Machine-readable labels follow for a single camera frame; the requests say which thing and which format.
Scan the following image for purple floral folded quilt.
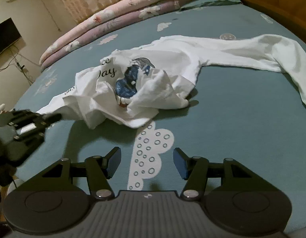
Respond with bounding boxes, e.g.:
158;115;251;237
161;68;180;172
40;0;195;71

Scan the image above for black television cables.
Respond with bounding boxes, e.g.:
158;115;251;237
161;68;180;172
0;44;41;85

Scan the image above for white printed long-sleeve shirt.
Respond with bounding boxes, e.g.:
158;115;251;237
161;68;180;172
39;35;306;129

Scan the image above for pink floral folded quilt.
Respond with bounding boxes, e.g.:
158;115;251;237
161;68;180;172
39;0;160;65

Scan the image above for lower teal pillow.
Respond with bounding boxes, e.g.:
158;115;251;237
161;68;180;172
180;0;242;11

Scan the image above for black wall television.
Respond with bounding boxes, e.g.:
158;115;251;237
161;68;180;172
0;18;22;55

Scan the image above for teal patterned bed sheet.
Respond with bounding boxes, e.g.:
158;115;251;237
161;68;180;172
16;4;306;232

